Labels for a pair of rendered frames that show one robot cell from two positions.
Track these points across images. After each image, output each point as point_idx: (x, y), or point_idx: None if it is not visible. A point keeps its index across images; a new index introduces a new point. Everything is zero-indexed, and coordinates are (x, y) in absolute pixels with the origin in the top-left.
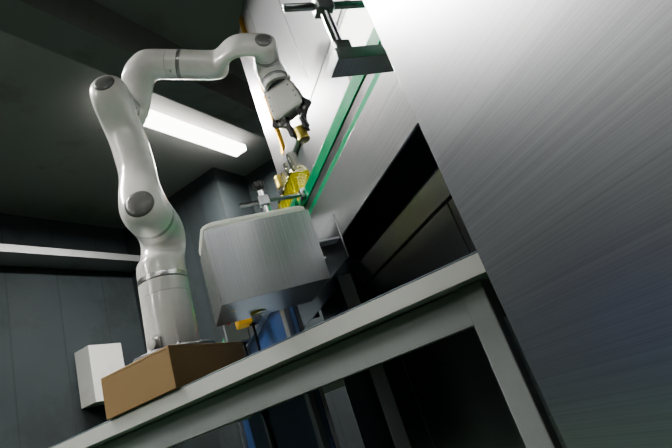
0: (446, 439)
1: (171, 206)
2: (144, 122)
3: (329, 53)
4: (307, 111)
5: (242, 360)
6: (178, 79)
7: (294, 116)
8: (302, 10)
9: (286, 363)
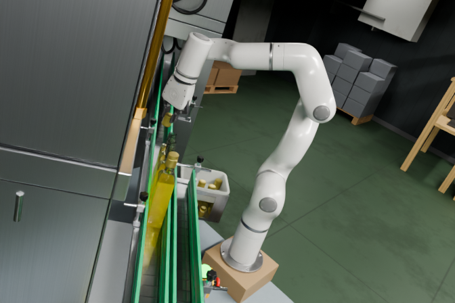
0: None
1: (256, 176)
2: (305, 110)
3: (190, 118)
4: (163, 101)
5: (206, 224)
6: (273, 70)
7: (170, 103)
8: (197, 107)
9: None
